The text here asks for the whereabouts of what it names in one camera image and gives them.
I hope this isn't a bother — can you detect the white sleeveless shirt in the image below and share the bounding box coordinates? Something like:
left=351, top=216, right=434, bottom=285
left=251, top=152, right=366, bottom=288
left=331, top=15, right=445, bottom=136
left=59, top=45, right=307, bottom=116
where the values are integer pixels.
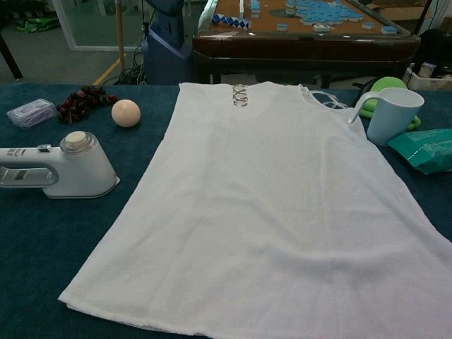
left=57, top=81, right=452, bottom=339

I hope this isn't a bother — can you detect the white handheld garment steamer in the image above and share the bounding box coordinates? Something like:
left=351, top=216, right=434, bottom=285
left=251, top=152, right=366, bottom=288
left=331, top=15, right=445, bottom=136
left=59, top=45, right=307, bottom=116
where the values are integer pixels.
left=0, top=131, right=121, bottom=199

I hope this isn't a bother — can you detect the pink ball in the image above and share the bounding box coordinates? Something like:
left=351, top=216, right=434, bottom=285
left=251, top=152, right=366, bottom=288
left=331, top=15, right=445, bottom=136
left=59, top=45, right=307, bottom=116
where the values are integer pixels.
left=111, top=99, right=141, bottom=128

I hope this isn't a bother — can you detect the blue chair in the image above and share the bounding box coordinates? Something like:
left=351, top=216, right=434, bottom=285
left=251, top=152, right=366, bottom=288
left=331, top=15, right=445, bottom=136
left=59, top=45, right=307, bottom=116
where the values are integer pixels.
left=140, top=0, right=194, bottom=85

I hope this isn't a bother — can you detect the brown mahjong table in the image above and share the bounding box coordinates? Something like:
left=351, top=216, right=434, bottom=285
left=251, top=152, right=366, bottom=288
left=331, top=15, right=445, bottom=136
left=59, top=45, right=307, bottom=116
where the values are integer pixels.
left=192, top=0, right=422, bottom=89

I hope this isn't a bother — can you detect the blue white snake puzzle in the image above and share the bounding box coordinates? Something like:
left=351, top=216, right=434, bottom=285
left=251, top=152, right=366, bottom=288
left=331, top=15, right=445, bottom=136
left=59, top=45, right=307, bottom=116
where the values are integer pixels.
left=210, top=13, right=252, bottom=30

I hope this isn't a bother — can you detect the dark red grape bunch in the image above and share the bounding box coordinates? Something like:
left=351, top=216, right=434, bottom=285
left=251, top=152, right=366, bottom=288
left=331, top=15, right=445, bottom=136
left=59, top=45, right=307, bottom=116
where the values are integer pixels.
left=56, top=84, right=119, bottom=124

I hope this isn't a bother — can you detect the wooden pole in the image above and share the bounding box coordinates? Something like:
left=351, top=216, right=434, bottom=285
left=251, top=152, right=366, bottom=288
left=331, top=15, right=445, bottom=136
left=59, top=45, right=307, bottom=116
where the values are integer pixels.
left=116, top=0, right=127, bottom=73

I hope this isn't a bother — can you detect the white plastic mug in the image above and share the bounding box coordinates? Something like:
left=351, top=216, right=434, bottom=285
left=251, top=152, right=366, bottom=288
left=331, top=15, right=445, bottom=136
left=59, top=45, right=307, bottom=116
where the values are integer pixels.
left=347, top=88, right=424, bottom=146

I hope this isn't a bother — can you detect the white framed glass panel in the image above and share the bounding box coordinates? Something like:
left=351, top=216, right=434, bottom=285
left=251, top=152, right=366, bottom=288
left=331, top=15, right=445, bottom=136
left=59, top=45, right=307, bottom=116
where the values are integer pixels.
left=52, top=0, right=144, bottom=50

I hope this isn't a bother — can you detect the green cloth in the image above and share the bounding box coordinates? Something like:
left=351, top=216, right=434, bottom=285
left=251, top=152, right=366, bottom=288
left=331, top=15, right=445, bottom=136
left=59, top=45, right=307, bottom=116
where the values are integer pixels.
left=356, top=76, right=422, bottom=131

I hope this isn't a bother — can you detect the blue mahjong tile pile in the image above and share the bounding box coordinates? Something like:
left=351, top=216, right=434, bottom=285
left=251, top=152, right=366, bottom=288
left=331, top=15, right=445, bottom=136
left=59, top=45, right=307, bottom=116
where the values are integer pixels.
left=282, top=0, right=357, bottom=28

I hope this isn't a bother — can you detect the dark teal table cover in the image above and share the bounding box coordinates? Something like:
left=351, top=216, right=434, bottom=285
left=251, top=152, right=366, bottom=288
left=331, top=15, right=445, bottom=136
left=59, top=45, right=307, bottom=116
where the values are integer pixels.
left=0, top=83, right=452, bottom=339

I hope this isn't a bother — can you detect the teal wet wipes pack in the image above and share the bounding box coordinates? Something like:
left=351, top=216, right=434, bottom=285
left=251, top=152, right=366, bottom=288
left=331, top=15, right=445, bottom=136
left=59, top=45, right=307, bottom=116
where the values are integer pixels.
left=386, top=128, right=452, bottom=175

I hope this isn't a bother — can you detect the clear plastic packet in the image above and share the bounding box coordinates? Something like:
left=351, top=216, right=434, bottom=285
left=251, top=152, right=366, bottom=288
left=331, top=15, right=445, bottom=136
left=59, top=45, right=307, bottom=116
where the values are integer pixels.
left=6, top=98, right=57, bottom=127

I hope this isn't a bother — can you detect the white storage crate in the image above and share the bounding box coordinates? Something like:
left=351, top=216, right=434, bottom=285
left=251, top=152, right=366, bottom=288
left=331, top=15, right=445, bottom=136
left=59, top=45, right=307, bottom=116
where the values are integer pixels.
left=402, top=62, right=452, bottom=93

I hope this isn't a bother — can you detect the green bag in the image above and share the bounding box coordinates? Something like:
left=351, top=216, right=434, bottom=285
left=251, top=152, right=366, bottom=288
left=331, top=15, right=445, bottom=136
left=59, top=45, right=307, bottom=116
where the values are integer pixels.
left=16, top=16, right=59, bottom=35

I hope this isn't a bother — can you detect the black table leg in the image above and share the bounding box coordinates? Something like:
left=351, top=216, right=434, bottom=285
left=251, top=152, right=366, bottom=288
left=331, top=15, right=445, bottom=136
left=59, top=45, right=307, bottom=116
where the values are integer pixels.
left=0, top=33, right=24, bottom=81

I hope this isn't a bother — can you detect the black backpack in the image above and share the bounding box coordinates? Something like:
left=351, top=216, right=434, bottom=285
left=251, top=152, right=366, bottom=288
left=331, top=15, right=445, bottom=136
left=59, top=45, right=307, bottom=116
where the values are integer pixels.
left=420, top=30, right=452, bottom=68

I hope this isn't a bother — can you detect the black floor cable bundle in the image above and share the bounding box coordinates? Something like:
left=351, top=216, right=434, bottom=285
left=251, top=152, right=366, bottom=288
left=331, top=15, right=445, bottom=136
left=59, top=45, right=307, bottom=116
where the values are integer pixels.
left=118, top=45, right=148, bottom=85

